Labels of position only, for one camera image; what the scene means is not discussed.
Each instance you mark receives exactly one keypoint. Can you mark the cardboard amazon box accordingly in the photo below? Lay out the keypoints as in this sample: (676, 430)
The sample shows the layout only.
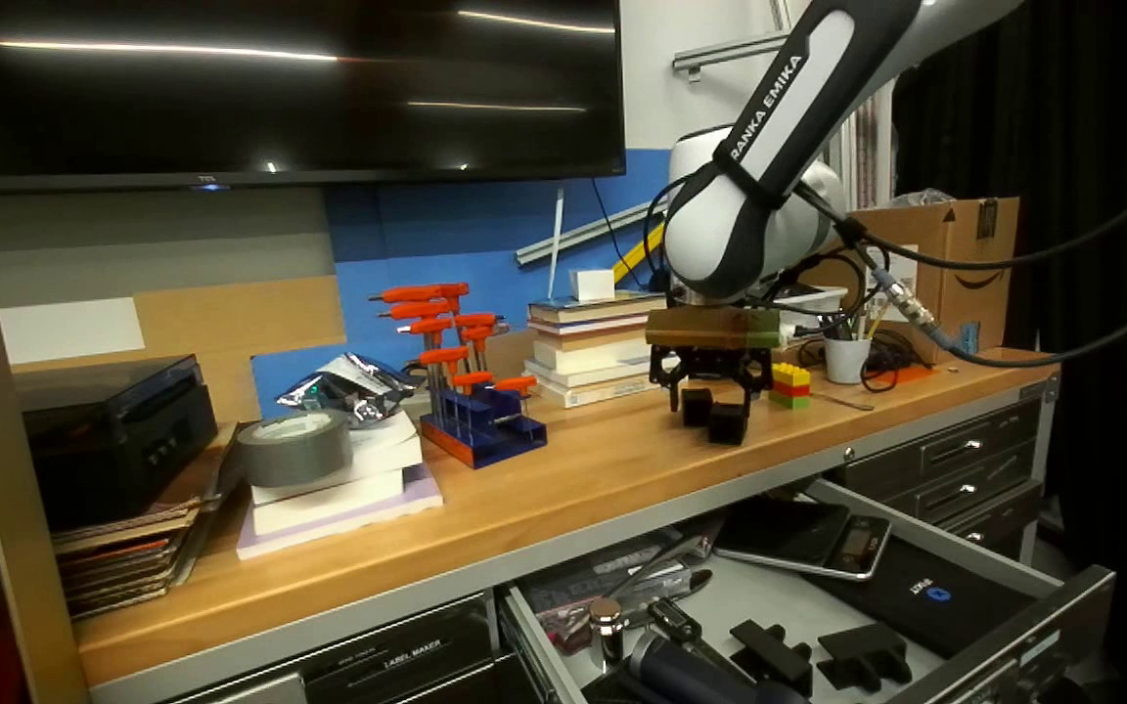
(952, 256)

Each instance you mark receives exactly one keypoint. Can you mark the black case on counter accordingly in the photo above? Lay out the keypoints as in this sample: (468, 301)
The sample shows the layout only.
(106, 439)

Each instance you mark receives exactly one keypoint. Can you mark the grey drawer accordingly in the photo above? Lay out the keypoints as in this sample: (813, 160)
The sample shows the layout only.
(646, 613)

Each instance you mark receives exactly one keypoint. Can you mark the small white box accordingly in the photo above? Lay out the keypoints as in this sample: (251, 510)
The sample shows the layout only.
(593, 287)

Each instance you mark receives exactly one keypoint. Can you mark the stack of books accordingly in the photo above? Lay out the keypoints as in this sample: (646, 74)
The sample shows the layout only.
(593, 350)

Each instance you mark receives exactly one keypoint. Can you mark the black monitor screen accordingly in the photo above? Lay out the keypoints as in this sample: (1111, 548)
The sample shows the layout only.
(308, 91)

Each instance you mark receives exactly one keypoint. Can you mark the grey duct tape roll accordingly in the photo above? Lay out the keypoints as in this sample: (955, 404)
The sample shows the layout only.
(293, 450)

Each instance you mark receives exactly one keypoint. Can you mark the black tablet in drawer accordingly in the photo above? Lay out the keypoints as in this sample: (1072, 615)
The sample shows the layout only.
(808, 539)

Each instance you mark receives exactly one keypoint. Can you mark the black block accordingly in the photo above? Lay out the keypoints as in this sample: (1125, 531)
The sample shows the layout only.
(726, 425)
(693, 404)

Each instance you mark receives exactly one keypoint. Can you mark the yellow red green lego stack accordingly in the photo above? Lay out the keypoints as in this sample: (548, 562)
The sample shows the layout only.
(789, 380)

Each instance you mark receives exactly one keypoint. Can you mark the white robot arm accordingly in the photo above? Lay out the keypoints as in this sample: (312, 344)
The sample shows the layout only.
(726, 210)

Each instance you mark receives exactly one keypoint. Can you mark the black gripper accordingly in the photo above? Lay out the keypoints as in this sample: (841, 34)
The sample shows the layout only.
(713, 343)

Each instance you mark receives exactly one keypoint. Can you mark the white cup with pens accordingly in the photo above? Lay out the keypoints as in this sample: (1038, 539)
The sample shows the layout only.
(846, 350)

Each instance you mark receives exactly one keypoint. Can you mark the yellow level on wall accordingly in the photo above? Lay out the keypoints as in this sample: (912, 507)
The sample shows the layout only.
(641, 252)

